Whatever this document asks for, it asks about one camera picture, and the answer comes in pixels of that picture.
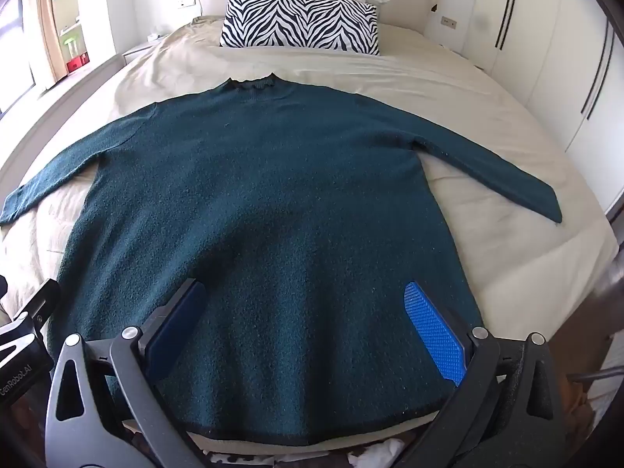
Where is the zebra print pillow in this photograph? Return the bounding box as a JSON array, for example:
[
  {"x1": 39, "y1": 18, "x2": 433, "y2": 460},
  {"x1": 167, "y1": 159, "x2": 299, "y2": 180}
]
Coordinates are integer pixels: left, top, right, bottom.
[{"x1": 219, "y1": 0, "x2": 381, "y2": 56}]

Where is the white cloth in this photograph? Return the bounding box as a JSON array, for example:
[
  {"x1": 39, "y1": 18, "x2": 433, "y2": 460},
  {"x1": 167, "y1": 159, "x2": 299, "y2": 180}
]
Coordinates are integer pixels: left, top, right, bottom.
[{"x1": 347, "y1": 438, "x2": 406, "y2": 468}]

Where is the dark teal knit sweater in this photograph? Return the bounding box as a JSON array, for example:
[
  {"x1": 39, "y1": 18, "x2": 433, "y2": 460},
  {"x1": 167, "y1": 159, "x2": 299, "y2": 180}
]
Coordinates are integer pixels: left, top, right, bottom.
[{"x1": 0, "y1": 72, "x2": 564, "y2": 437}]

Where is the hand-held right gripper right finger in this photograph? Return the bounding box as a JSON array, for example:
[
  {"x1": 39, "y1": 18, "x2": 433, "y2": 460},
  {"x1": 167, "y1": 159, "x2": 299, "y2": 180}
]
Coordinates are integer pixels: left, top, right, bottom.
[{"x1": 404, "y1": 280, "x2": 569, "y2": 468}]

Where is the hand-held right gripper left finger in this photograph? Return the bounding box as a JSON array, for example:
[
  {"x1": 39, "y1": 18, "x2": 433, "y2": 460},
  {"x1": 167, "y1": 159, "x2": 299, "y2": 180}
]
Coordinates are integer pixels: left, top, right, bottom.
[{"x1": 44, "y1": 278, "x2": 208, "y2": 468}]

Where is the beige curtain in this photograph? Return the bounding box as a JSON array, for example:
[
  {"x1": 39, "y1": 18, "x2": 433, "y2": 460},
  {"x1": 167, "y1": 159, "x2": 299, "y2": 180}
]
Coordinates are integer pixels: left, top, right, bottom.
[{"x1": 22, "y1": 0, "x2": 67, "y2": 89}]

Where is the white bedside table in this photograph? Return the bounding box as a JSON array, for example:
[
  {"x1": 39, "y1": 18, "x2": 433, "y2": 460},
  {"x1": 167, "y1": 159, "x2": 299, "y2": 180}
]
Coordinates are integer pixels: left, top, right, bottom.
[{"x1": 122, "y1": 33, "x2": 170, "y2": 65}]

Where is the white open shelf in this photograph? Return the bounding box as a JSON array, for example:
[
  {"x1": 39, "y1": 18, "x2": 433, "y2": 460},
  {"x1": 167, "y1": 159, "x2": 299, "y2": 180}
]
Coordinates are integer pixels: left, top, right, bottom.
[{"x1": 49, "y1": 0, "x2": 92, "y2": 79}]

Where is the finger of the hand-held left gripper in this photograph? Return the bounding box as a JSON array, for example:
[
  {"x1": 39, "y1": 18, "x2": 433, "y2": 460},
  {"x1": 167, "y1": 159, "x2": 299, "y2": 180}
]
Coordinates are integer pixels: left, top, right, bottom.
[{"x1": 19, "y1": 278, "x2": 62, "y2": 335}]

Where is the black framed window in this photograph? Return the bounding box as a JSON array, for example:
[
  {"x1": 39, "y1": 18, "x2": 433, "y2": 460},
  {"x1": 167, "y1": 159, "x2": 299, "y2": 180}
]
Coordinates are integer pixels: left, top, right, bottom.
[{"x1": 0, "y1": 0, "x2": 36, "y2": 110}]

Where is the bed with beige sheet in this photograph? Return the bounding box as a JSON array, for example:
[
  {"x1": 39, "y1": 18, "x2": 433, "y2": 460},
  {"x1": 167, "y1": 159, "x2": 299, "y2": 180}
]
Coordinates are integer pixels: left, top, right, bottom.
[{"x1": 0, "y1": 14, "x2": 620, "y2": 456}]

